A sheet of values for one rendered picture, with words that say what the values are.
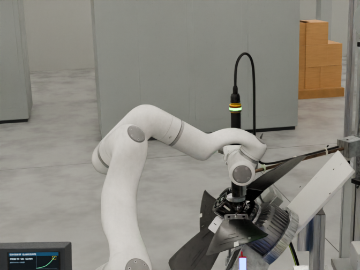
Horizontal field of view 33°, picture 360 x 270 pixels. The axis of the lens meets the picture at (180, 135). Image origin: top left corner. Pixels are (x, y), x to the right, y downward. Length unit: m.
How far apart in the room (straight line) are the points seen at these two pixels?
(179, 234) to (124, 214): 3.45
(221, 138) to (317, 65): 8.49
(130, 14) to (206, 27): 0.96
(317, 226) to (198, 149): 0.77
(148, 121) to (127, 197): 0.28
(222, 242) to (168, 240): 2.85
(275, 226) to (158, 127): 0.75
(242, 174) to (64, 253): 0.62
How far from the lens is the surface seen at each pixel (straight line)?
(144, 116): 1.84
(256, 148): 1.98
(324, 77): 10.49
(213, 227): 2.46
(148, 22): 7.61
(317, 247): 2.55
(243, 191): 2.33
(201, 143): 1.92
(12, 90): 9.27
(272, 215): 2.42
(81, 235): 5.21
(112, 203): 1.68
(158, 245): 4.94
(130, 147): 1.69
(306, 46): 10.26
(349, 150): 2.66
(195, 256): 2.45
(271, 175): 2.33
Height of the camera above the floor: 2.10
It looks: 15 degrees down
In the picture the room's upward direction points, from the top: 2 degrees counter-clockwise
